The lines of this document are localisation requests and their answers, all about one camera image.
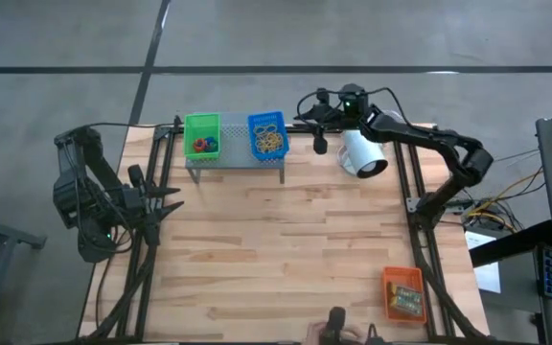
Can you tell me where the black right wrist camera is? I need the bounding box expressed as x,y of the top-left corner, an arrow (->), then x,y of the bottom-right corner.
312,125 -> 329,155

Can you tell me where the person's hand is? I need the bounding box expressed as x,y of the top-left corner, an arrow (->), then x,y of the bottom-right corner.
304,321 -> 328,345
345,325 -> 369,345

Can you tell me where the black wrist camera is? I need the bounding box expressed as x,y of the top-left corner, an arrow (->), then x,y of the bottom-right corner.
312,125 -> 329,155
126,164 -> 147,189

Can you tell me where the black table-level camera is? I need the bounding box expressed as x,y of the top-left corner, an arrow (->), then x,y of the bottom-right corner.
322,306 -> 350,345

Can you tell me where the grey perforated metal shelf riser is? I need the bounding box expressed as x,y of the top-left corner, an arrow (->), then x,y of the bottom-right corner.
184,112 -> 287,186

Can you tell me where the black side table beam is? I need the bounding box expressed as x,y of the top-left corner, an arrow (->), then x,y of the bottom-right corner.
470,219 -> 552,268

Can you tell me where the white cylindrical desk lamp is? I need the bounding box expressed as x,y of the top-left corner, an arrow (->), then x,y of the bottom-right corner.
336,110 -> 390,179

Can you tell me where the yellow cable bundle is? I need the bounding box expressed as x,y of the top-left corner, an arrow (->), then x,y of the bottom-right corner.
466,167 -> 545,232

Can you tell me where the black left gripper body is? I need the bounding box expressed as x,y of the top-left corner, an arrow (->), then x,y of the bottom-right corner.
122,184 -> 162,234

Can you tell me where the yellow green crayon box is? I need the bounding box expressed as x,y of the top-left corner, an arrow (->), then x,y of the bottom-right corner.
389,283 -> 424,302
389,296 -> 425,317

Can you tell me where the white paper sheet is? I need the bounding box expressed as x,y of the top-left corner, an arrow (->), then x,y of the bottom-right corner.
465,231 -> 502,294

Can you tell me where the green plastic basket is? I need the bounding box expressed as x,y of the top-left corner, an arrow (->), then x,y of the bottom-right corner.
182,112 -> 222,161

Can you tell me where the orange plastic basket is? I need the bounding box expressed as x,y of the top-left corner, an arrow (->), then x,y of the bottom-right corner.
381,266 -> 428,325

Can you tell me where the blue plastic basket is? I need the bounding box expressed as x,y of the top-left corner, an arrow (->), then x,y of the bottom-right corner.
247,110 -> 290,161

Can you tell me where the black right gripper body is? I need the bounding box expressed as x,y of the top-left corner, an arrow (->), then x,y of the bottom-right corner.
326,83 -> 382,133

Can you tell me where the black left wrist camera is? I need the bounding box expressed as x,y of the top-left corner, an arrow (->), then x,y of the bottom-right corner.
126,164 -> 147,189

